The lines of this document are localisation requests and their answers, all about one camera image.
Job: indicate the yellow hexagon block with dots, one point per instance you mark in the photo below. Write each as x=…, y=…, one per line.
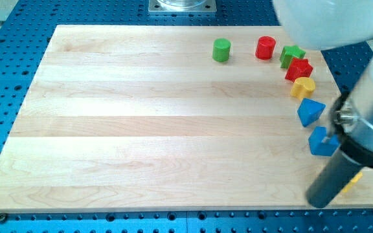
x=352, y=182

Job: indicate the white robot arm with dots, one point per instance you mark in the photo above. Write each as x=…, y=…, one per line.
x=323, y=25

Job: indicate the yellow heart block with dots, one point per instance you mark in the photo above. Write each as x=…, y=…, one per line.
x=303, y=87

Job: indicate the wooden board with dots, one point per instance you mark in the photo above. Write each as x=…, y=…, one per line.
x=141, y=118

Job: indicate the green cylinder block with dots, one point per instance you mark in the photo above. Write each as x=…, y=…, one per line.
x=221, y=49

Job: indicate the red cylinder block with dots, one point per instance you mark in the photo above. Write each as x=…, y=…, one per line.
x=265, y=47

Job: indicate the green star block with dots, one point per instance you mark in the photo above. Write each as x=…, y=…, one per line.
x=290, y=52

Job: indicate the blue triangle block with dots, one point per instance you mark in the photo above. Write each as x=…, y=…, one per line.
x=309, y=111

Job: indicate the red star block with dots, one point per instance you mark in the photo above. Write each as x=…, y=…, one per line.
x=298, y=68

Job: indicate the blue cube block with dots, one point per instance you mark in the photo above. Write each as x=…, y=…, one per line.
x=318, y=147

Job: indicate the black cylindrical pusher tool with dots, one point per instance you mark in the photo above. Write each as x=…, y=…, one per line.
x=337, y=173

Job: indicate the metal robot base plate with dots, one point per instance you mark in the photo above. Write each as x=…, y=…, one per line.
x=178, y=6

